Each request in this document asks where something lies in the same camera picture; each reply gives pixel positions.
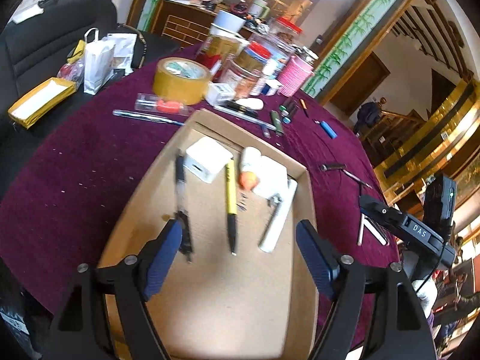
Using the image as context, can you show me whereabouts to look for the silver white pen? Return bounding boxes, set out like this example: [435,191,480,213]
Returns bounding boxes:
[356,212,390,246]

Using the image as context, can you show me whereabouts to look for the white gloved right hand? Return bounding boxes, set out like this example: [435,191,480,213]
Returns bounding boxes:
[400,248,440,318]

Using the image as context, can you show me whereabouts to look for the black clear pen in tray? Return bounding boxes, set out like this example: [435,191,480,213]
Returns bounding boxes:
[175,151,193,263]

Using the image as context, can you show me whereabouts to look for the long white bar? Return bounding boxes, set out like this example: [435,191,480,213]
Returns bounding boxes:
[259,179,298,254]

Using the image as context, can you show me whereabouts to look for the shallow cardboard tray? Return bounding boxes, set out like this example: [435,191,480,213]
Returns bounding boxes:
[99,110,318,359]

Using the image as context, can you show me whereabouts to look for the clear black gel pen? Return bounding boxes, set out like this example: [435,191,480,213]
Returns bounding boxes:
[319,163,373,189]

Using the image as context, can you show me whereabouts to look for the white soft pouch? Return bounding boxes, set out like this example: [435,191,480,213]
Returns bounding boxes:
[239,146,287,199]

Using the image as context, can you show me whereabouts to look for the yellow black pen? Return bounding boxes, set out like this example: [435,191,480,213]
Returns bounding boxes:
[225,158,238,256]

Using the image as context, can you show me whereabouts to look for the white square charger box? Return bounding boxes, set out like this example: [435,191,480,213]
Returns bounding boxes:
[184,136,233,184]

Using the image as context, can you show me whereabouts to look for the orange small ball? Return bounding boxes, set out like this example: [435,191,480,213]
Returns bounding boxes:
[239,171,260,191]

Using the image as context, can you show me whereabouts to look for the maroon velvet tablecloth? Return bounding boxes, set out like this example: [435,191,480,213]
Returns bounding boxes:
[0,42,401,350]

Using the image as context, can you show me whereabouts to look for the blue battery pack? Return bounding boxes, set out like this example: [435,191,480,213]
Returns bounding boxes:
[320,120,338,139]

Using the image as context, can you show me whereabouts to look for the person in dark coat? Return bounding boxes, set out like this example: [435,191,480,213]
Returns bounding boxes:
[353,97,387,137]

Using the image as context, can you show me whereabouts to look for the red screwdriver in packet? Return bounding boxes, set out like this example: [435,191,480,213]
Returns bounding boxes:
[134,94,193,116]

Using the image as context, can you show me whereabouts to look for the black marker teal end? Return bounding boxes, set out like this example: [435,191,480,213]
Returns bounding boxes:
[279,97,299,125]

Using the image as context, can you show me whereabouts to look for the small orange black tool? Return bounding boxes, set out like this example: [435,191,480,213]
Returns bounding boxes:
[299,99,309,118]

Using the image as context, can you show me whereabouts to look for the brown packing tape roll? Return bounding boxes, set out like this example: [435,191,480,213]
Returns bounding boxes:
[152,57,212,106]

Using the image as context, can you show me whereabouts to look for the pink woven basket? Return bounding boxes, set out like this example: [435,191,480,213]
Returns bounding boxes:
[277,55,313,97]

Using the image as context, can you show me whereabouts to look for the yellow foil flat box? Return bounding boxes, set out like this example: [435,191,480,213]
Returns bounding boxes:
[7,77,77,129]

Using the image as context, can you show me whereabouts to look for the white paper bag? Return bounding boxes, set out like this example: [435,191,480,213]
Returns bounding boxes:
[83,27,116,95]

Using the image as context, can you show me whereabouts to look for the black office chair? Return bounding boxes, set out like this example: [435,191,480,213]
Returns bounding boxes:
[1,0,180,193]

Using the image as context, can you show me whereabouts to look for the red lidded plastic jar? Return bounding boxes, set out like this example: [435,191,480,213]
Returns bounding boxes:
[268,17,303,45]

